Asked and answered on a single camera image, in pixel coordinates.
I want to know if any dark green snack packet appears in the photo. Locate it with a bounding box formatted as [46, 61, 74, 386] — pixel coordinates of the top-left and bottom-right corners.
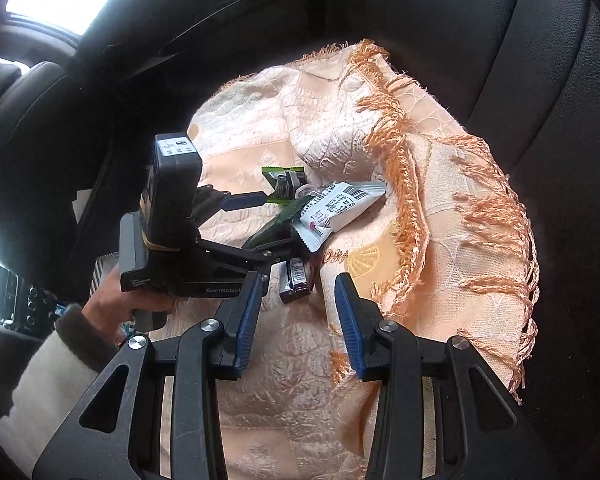
[242, 195, 312, 250]

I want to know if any dark chocolate bar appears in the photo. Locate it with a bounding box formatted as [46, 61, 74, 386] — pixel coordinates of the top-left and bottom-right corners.
[279, 258, 311, 304]

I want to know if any small green black packet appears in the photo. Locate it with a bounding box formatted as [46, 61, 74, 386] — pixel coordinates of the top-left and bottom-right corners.
[261, 166, 308, 205]

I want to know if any white barcode snack packet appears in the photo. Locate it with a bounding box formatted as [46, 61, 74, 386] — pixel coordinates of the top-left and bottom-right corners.
[291, 181, 387, 252]

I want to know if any white sleeve forearm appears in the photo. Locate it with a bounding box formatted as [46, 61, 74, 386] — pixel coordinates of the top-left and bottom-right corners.
[0, 302, 120, 477]

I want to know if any person's left hand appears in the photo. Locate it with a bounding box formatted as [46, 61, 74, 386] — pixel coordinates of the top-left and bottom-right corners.
[82, 266, 175, 344]

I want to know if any striped cardboard box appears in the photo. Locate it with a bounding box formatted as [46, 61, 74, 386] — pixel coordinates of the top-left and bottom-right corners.
[91, 252, 119, 294]

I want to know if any white paper sheet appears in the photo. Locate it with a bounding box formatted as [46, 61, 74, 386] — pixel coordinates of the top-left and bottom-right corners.
[72, 188, 93, 222]

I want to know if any peach embroidered fringed cloth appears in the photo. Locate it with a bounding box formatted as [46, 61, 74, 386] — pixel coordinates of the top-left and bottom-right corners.
[188, 40, 539, 479]

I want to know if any black car seat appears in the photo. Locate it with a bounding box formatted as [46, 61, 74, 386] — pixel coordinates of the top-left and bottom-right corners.
[0, 0, 600, 479]

